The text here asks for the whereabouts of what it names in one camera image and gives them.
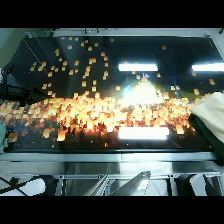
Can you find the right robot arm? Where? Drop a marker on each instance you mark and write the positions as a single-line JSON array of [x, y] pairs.
[[185, 185]]

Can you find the cream garment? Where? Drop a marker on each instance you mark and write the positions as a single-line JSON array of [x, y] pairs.
[[210, 111]]

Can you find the dark green garment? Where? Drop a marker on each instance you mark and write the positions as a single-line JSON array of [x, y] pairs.
[[208, 143]]

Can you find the grey-green garment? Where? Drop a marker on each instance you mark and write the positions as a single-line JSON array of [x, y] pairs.
[[3, 136]]

